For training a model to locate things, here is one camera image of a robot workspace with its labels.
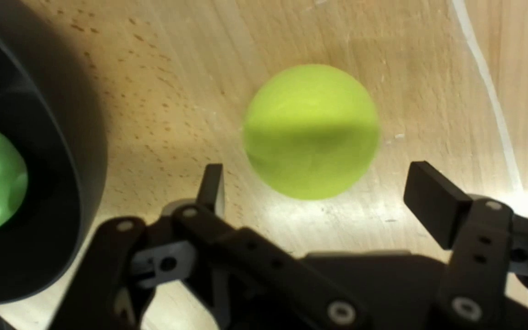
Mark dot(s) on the yellow ball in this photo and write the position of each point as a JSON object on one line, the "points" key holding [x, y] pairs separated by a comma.
{"points": [[311, 131]]}

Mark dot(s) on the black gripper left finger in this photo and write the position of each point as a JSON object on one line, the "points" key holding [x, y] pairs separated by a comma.
{"points": [[122, 268]]}

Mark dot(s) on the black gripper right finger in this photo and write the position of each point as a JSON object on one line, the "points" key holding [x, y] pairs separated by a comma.
{"points": [[478, 232]]}

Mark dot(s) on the black bowl right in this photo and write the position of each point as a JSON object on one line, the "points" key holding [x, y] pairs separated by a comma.
{"points": [[50, 113]]}

